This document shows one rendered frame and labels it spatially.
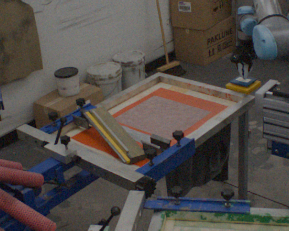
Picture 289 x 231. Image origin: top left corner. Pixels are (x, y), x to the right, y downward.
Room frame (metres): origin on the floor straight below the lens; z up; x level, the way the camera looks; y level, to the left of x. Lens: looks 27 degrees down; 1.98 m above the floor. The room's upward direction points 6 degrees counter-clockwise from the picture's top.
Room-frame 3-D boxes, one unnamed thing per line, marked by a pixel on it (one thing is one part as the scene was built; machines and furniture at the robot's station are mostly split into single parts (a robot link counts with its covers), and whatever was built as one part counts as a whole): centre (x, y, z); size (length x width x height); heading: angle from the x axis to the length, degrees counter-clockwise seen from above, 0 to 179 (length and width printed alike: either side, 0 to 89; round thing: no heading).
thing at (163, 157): (1.58, -0.07, 0.97); 0.30 x 0.05 x 0.07; 136
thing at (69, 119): (1.97, 0.33, 0.97); 0.30 x 0.05 x 0.07; 136
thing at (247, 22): (2.18, -0.54, 1.28); 0.11 x 0.11 x 0.08; 85
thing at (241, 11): (2.28, -0.53, 1.28); 0.09 x 0.08 x 0.11; 175
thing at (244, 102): (1.95, -0.03, 0.97); 0.79 x 0.58 x 0.04; 136
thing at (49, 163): (1.54, 0.36, 1.02); 0.17 x 0.06 x 0.05; 136
